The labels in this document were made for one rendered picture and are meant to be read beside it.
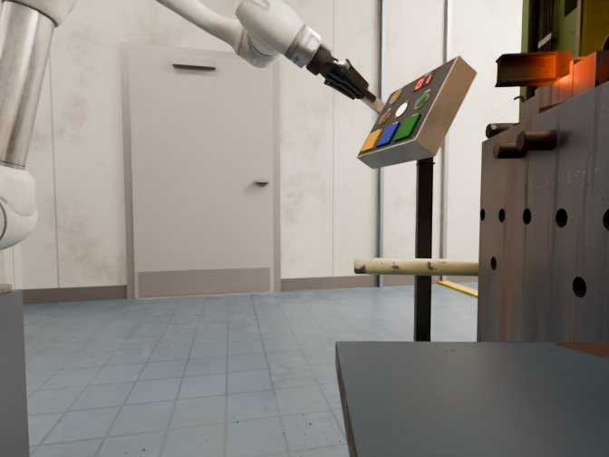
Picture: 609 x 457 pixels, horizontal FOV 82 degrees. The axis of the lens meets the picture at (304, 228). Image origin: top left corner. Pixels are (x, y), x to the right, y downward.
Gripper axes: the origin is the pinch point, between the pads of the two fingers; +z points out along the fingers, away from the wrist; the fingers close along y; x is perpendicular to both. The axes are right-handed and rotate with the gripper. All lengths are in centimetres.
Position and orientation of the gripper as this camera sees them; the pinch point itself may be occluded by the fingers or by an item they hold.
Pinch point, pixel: (372, 102)
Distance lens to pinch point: 104.5
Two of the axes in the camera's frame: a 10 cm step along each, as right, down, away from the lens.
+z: 8.2, 4.8, 3.1
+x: 4.7, -8.7, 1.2
